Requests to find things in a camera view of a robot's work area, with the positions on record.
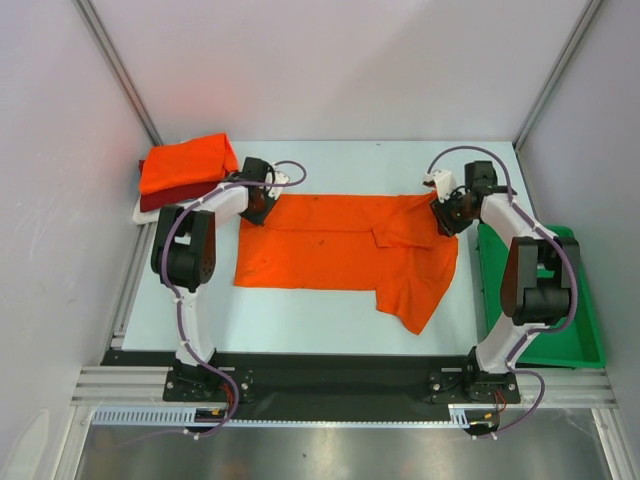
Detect orange t-shirt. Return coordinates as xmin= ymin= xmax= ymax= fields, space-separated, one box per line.
xmin=139 ymin=133 xmax=239 ymax=195
xmin=234 ymin=193 xmax=459 ymax=335

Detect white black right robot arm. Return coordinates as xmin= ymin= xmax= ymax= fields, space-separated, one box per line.
xmin=423 ymin=161 xmax=580 ymax=401

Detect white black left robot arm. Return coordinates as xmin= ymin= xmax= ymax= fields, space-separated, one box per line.
xmin=150 ymin=157 xmax=290 ymax=400

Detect folded orange t-shirt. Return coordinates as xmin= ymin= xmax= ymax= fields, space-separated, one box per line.
xmin=139 ymin=133 xmax=239 ymax=195

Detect folded dark red t-shirt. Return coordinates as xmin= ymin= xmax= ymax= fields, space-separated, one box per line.
xmin=141 ymin=157 xmax=228 ymax=212

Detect green plastic tray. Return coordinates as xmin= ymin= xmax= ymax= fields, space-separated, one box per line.
xmin=477 ymin=223 xmax=605 ymax=368

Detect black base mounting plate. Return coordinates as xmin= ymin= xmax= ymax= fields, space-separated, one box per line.
xmin=101 ymin=350 xmax=521 ymax=423

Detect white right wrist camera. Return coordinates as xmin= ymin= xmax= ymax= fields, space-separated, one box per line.
xmin=423 ymin=169 xmax=457 ymax=203

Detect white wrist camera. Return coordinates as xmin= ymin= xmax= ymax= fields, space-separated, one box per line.
xmin=423 ymin=169 xmax=457 ymax=203
xmin=266 ymin=170 xmax=290 ymax=200

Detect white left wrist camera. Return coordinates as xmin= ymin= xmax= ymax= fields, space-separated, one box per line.
xmin=266 ymin=170 xmax=290 ymax=200

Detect white slotted cable duct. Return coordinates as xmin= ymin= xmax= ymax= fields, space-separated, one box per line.
xmin=92 ymin=406 xmax=493 ymax=430

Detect aluminium frame rail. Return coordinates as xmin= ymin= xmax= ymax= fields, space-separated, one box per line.
xmin=71 ymin=366 xmax=618 ymax=409

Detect right corner aluminium post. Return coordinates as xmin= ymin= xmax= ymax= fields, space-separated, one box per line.
xmin=512 ymin=0 xmax=606 ymax=154

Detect corner aluminium post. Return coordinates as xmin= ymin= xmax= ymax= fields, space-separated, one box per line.
xmin=72 ymin=0 xmax=163 ymax=146
xmin=512 ymin=0 xmax=606 ymax=154

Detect left corner aluminium post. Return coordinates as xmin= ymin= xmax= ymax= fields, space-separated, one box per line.
xmin=72 ymin=0 xmax=163 ymax=146

